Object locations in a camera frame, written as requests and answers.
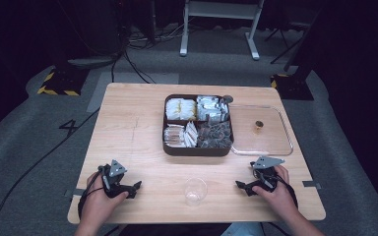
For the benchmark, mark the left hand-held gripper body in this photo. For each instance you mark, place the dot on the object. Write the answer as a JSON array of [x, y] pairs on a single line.
[[113, 187]]

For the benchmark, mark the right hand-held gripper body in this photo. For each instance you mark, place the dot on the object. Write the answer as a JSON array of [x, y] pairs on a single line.
[[265, 177]]

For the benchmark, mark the person's left hand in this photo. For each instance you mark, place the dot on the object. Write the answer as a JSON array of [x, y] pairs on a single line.
[[96, 205]]

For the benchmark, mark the person's right hand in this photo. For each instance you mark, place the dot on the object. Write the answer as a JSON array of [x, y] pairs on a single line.
[[280, 200]]

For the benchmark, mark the clear box lid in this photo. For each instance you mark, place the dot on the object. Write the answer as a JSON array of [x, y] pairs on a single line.
[[259, 142]]

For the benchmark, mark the grey tape strip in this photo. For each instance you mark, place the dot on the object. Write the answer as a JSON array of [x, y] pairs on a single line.
[[311, 184], [74, 192]]

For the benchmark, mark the clear glass cup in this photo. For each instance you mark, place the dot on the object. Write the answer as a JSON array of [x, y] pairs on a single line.
[[195, 191]]

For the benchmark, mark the pile of dark packets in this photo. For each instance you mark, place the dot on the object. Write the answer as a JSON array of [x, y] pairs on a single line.
[[215, 135]]

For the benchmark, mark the brown divided box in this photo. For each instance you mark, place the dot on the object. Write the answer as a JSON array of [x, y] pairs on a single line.
[[197, 152]]

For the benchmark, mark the pile of clear white sachets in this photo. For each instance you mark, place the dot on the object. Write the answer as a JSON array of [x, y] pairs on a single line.
[[180, 136]]

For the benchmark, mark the pile of silver packets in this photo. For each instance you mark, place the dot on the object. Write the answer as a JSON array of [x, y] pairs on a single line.
[[211, 108]]

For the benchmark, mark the small dark round capsule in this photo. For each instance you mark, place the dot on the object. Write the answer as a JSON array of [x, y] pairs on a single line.
[[227, 98]]

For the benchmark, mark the pile of white yellow packets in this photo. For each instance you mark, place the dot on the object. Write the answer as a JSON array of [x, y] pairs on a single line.
[[180, 108]]

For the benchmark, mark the yellow black striped stand base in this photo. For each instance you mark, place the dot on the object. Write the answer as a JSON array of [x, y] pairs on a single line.
[[62, 83], [292, 87]]

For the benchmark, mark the black tripod stand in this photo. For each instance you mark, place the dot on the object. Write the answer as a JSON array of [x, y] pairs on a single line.
[[285, 39]]

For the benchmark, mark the white desk frame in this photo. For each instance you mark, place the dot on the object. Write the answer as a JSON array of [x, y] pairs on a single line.
[[221, 10]]

